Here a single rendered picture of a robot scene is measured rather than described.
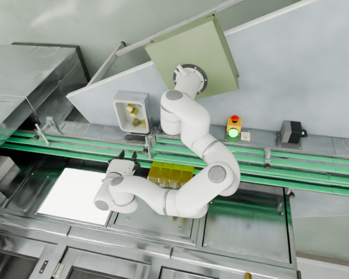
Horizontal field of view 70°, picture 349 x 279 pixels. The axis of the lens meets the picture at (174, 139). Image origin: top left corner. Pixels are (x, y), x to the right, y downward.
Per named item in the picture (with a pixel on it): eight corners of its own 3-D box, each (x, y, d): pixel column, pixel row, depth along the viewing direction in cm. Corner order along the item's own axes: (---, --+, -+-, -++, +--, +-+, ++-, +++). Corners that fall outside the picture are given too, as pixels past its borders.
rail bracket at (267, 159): (261, 148, 127) (262, 169, 118) (265, 138, 122) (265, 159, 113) (270, 149, 126) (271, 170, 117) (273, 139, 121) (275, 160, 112)
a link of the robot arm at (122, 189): (176, 201, 88) (124, 196, 96) (168, 173, 81) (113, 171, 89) (169, 221, 82) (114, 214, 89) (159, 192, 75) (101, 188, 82)
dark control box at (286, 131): (280, 130, 132) (281, 142, 127) (283, 119, 127) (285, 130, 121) (296, 132, 131) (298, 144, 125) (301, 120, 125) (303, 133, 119)
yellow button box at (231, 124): (226, 125, 138) (226, 135, 133) (228, 115, 132) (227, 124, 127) (240, 127, 136) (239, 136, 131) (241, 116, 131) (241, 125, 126)
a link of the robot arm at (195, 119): (199, 165, 85) (205, 132, 73) (155, 126, 97) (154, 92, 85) (218, 151, 90) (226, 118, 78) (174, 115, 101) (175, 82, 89)
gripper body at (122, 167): (103, 186, 101) (114, 168, 110) (128, 190, 99) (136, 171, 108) (100, 172, 96) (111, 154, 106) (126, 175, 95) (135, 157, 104)
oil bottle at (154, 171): (157, 155, 149) (147, 186, 135) (156, 149, 145) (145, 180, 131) (166, 157, 148) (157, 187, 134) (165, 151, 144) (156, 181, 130)
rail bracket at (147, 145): (151, 148, 144) (144, 165, 136) (147, 127, 132) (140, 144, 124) (156, 149, 144) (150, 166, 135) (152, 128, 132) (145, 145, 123)
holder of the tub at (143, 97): (128, 127, 156) (123, 135, 150) (118, 89, 136) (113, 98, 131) (154, 129, 152) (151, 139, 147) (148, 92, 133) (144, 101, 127)
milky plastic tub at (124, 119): (126, 120, 152) (121, 130, 146) (117, 90, 135) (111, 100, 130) (153, 124, 148) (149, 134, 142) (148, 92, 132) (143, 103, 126)
